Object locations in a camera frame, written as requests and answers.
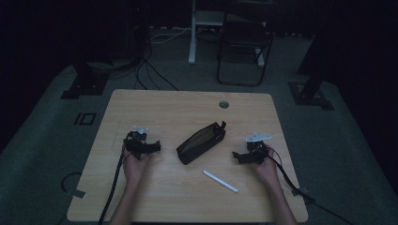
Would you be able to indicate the dark pencil case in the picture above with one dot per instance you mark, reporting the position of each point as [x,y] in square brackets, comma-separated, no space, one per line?
[200,143]

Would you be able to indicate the person's right hand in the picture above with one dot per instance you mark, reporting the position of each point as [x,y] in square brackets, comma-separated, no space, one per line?
[269,172]

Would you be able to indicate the white pen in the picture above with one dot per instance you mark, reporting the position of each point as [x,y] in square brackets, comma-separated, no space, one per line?
[220,181]

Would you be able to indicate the person's left hand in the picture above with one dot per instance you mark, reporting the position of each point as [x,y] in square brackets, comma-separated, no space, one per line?
[134,168]

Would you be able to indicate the white desk leg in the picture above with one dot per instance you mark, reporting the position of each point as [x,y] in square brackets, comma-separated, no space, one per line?
[192,40]

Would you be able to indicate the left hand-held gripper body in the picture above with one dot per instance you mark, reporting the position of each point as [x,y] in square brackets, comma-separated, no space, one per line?
[136,143]

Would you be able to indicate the black folding chair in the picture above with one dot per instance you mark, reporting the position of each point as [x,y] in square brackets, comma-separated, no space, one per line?
[244,34]

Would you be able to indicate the black stand base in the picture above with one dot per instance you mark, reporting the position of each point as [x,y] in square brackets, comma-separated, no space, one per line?
[86,84]
[309,93]

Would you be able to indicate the grey tape piece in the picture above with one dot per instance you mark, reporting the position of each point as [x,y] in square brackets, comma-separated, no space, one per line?
[300,191]
[79,193]

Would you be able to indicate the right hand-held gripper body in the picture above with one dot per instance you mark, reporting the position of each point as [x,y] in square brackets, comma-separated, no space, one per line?
[257,150]

